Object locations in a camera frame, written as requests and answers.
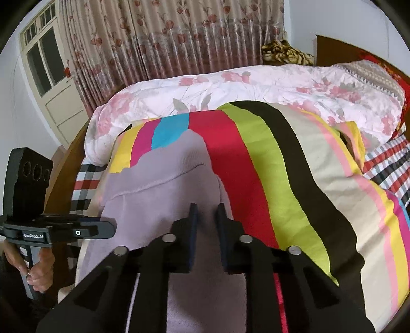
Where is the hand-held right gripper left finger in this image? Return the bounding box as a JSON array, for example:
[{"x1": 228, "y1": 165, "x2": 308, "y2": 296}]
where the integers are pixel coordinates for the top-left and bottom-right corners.
[{"x1": 35, "y1": 202, "x2": 199, "y2": 333}]

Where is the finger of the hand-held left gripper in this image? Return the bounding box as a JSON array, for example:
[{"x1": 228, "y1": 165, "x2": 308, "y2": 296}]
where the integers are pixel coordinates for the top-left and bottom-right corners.
[{"x1": 72, "y1": 216, "x2": 116, "y2": 240}]

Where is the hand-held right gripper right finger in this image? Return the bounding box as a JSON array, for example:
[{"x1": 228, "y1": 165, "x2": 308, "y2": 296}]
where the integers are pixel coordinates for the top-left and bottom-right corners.
[{"x1": 215, "y1": 202, "x2": 377, "y2": 333}]

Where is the person's left hand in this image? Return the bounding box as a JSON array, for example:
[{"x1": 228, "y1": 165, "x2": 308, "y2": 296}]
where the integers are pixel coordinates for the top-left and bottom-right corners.
[{"x1": 3, "y1": 240, "x2": 55, "y2": 290}]

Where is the colourful striped bed cover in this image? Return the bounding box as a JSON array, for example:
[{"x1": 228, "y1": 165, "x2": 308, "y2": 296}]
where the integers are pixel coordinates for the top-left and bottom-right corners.
[{"x1": 107, "y1": 101, "x2": 410, "y2": 333}]

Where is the cream panelled door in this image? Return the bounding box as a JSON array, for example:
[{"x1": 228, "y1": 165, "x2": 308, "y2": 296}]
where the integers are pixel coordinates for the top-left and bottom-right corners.
[{"x1": 19, "y1": 6, "x2": 88, "y2": 148}]

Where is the pink floral quilt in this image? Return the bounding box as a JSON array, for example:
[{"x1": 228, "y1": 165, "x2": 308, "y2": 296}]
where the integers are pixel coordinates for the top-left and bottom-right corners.
[{"x1": 84, "y1": 64, "x2": 406, "y2": 167}]

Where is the red black plaid sheet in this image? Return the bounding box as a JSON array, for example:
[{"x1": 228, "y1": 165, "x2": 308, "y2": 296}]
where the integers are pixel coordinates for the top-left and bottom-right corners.
[{"x1": 72, "y1": 133, "x2": 410, "y2": 216}]

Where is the floral pleated curtain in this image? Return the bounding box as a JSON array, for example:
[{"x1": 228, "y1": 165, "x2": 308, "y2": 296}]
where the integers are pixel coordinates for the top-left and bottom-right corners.
[{"x1": 56, "y1": 0, "x2": 287, "y2": 116}]

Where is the yellow brown floral blanket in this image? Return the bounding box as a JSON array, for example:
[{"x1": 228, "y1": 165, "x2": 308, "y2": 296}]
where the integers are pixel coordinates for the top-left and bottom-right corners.
[{"x1": 261, "y1": 40, "x2": 316, "y2": 66}]

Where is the red floral pillow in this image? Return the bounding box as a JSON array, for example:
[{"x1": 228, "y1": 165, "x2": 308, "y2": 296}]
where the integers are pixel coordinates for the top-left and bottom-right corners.
[{"x1": 359, "y1": 51, "x2": 410, "y2": 138}]

